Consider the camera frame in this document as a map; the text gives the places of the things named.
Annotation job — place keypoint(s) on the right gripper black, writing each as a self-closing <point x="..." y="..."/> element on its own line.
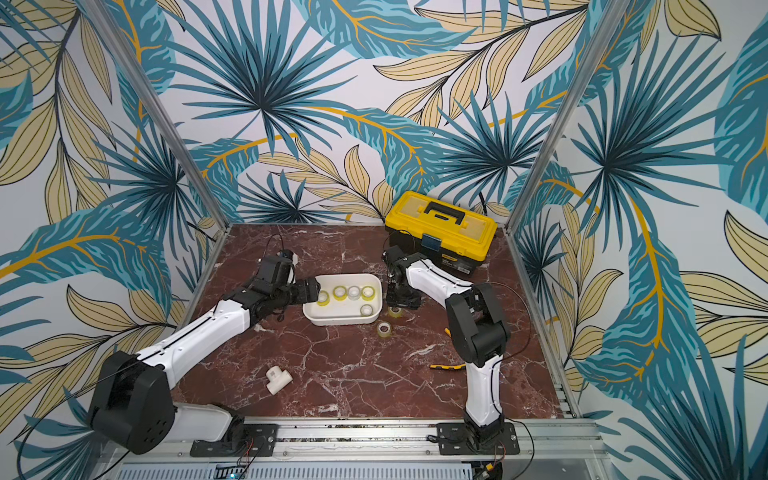
<point x="405" y="294"/>

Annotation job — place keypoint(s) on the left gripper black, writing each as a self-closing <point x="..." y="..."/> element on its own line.
<point x="303" y="295"/>

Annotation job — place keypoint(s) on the transparent tape roll seven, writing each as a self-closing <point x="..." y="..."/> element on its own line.
<point x="394" y="312"/>

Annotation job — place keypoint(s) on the transparent tape roll three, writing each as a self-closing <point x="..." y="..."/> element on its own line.
<point x="368" y="293"/>

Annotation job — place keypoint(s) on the transparent tape roll two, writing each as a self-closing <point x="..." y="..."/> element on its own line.
<point x="354" y="292"/>

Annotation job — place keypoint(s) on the transparent tape roll one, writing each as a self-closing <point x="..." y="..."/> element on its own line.
<point x="323" y="298"/>

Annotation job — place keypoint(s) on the white plastic storage box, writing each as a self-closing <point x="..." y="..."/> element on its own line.
<point x="346" y="312"/>

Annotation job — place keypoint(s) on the transparent tape roll five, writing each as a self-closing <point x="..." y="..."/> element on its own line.
<point x="340" y="293"/>

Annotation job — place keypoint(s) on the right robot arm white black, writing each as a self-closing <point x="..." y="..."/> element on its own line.
<point x="477" y="323"/>

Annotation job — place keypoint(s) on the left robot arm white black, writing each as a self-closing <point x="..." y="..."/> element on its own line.
<point x="132" y="403"/>

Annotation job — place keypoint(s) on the transparent tape roll six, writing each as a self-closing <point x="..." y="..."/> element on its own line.
<point x="384" y="329"/>

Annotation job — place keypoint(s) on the yellow black toolbox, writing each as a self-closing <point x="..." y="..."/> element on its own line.
<point x="465" y="233"/>

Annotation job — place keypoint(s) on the yellow black pliers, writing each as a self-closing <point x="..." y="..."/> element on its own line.
<point x="442" y="367"/>

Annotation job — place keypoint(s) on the white pipe tee fitting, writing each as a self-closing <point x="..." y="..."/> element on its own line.
<point x="278" y="379"/>

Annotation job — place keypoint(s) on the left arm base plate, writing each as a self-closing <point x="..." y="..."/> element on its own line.
<point x="252" y="440"/>

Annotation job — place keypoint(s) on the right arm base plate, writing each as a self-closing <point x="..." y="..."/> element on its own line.
<point x="460" y="439"/>

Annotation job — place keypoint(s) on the aluminium front rail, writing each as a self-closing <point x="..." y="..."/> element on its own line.
<point x="327" y="448"/>

